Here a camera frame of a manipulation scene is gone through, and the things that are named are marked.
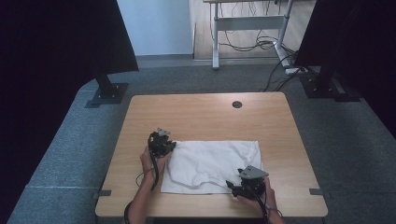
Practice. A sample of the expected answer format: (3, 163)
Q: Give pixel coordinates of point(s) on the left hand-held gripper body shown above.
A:
(158, 143)

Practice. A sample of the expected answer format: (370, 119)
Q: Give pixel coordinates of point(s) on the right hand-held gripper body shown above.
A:
(253, 185)

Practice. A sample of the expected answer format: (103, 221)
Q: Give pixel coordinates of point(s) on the white long-sleeve shirt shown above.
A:
(211, 165)

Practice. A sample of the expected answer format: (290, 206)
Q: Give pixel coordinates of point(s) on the person's left hand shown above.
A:
(155, 165)

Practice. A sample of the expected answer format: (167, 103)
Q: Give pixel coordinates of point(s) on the person's right hand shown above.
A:
(267, 199)

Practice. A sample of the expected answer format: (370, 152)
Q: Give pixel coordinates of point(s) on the black metal stand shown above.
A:
(109, 93)
(323, 87)

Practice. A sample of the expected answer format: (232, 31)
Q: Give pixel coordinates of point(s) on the black table grommet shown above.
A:
(237, 104)

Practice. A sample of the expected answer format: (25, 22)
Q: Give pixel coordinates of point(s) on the white power strip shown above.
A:
(294, 70)

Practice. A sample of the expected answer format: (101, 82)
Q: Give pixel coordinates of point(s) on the black curtain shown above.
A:
(358, 46)
(56, 62)

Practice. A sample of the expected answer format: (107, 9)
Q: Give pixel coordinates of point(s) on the grey table bracket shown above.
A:
(104, 193)
(316, 191)

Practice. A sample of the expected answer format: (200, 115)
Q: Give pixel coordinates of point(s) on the white desk frame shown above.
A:
(249, 23)

